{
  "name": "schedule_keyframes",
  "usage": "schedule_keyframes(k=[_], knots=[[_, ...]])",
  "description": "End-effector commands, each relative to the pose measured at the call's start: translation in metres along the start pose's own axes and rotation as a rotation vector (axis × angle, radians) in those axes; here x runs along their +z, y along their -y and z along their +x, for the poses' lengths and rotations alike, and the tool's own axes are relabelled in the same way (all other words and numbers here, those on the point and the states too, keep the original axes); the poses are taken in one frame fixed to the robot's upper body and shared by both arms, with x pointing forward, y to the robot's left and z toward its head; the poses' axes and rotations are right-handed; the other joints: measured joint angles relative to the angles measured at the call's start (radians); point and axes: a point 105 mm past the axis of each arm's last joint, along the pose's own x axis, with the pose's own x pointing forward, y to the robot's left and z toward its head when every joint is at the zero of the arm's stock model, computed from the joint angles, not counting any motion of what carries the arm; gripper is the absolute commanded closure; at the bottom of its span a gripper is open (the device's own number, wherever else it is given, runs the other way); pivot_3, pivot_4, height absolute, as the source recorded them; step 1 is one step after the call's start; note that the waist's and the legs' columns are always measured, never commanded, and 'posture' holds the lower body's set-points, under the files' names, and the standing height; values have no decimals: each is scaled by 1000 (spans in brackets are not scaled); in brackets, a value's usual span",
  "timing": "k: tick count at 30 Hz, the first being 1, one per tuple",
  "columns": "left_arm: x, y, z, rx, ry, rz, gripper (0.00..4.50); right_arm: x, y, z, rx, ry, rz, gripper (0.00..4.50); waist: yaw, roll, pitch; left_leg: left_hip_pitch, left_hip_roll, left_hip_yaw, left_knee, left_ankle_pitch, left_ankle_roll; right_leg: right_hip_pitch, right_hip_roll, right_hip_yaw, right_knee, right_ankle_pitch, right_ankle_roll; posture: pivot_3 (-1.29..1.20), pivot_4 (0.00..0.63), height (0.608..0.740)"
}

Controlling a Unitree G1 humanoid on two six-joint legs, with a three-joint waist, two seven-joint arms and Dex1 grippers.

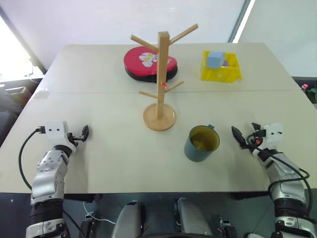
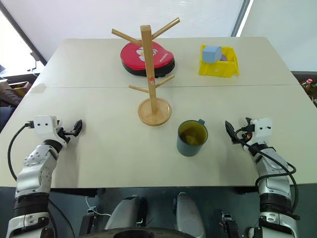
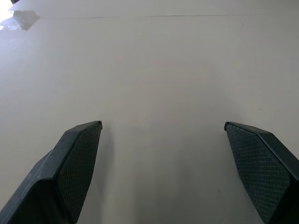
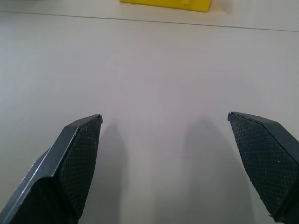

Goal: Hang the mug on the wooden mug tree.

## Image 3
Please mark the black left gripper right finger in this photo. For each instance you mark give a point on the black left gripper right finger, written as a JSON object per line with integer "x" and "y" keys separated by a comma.
{"x": 259, "y": 163}

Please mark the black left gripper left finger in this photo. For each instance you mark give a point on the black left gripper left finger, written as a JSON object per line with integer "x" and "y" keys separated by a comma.
{"x": 70, "y": 168}

